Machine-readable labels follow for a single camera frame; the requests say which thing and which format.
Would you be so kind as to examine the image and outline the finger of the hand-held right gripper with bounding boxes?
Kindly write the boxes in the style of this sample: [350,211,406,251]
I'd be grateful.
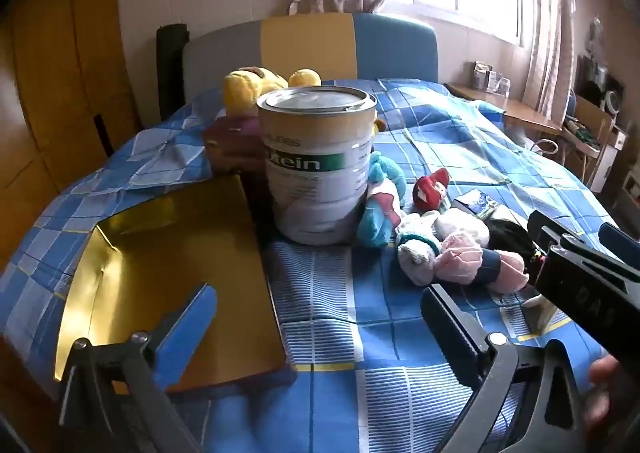
[599,222,640,271]
[527,210,576,254]

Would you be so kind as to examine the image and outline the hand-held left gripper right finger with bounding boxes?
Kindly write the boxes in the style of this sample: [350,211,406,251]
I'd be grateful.
[421,284,588,453]

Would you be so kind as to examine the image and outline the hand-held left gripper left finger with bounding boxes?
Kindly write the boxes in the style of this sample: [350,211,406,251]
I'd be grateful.
[57,283,218,453]

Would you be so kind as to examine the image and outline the blue tissue pack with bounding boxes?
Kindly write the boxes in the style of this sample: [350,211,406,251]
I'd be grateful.
[453,189,501,220]

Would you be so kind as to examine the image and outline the person's right hand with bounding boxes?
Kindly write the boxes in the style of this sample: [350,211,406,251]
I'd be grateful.
[587,354,640,440]

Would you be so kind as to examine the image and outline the black cloth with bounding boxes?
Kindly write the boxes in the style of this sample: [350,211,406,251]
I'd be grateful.
[482,218,542,279]

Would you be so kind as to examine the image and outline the gold lined box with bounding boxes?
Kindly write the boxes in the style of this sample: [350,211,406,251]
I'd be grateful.
[52,174,299,401]

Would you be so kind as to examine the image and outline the white sock with teal band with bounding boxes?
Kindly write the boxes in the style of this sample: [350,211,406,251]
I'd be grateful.
[397,213,443,285]

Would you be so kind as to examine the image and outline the white plastic bag of cotton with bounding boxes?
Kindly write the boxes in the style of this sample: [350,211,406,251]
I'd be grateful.
[434,208,491,246]

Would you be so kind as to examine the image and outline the cluttered wooden shelf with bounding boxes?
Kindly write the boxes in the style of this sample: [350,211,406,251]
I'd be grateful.
[560,98,629,194]

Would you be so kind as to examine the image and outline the wooden desk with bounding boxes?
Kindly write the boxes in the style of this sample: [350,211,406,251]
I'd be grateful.
[445,82,563,136]

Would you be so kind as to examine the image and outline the red strawberry plush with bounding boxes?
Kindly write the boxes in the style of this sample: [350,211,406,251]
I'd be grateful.
[412,170,451,213]

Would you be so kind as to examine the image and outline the blue plaid blanket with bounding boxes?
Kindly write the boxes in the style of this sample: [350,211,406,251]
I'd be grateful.
[0,78,626,453]

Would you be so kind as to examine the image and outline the small white fan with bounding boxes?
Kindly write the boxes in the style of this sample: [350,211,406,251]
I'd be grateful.
[601,90,624,117]

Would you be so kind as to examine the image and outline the blue and pink plush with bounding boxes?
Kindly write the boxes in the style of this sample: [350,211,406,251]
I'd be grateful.
[357,152,407,249]

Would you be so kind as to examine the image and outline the clear containers on desk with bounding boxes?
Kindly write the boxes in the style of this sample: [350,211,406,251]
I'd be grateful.
[470,60,512,95]

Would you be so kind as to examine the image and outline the maroon box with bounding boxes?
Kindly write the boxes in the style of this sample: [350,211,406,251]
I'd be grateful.
[202,114,273,234]

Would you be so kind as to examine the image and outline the white metal can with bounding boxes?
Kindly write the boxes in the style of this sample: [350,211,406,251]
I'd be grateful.
[256,86,377,246]

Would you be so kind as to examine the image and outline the yellow giraffe plush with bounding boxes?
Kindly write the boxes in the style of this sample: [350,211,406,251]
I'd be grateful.
[222,67,387,134]

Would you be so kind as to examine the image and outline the wooden wardrobe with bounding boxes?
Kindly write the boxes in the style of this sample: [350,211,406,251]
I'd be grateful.
[0,0,142,264]

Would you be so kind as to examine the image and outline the blue and yellow headboard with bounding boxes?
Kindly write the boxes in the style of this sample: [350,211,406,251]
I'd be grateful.
[182,13,440,104]

